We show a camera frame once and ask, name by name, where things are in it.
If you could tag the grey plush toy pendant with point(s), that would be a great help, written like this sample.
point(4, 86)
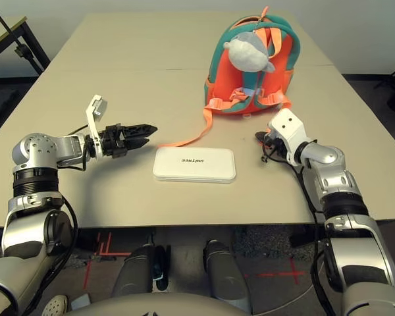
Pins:
point(247, 52)

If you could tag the white pencil case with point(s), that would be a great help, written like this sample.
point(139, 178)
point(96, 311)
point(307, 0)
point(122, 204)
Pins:
point(194, 171)

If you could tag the white perforated shoe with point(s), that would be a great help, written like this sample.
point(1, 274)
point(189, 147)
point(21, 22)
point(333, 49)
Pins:
point(54, 306)

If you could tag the orange teal backpack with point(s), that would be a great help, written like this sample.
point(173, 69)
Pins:
point(224, 72)

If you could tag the black pole clamp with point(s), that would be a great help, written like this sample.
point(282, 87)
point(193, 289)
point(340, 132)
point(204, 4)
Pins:
point(21, 51)

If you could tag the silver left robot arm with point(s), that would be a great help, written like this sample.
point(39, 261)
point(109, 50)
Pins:
point(36, 151)

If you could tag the grey robot torso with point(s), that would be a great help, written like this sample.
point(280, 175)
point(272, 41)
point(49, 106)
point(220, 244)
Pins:
point(151, 306)

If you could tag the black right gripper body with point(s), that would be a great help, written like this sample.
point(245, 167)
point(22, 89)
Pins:
point(276, 149)

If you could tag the grey robot leg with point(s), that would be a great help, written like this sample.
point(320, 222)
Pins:
point(135, 273)
point(227, 276)

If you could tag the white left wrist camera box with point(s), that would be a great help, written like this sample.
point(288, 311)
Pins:
point(93, 131)

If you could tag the side table with black frame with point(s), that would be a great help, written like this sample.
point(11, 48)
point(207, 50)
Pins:
point(36, 46)

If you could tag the grey robot right leg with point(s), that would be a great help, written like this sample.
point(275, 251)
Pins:
point(227, 276)

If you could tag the grey robot left leg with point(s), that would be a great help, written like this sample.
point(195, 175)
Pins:
point(135, 273)

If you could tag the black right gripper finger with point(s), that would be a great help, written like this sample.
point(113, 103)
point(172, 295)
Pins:
point(263, 137)

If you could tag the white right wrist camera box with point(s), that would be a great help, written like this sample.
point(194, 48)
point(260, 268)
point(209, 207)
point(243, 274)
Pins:
point(288, 128)

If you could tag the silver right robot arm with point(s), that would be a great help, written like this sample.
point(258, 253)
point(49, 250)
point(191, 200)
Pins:
point(339, 184)

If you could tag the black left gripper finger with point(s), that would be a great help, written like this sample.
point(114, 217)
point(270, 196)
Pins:
point(140, 130)
point(136, 143)

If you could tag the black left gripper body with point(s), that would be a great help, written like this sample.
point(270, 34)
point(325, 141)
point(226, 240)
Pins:
point(113, 141)

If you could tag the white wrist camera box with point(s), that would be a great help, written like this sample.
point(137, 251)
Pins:
point(93, 131)
point(288, 128)

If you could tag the thin black pole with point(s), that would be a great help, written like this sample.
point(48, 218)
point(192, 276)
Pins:
point(1, 21)

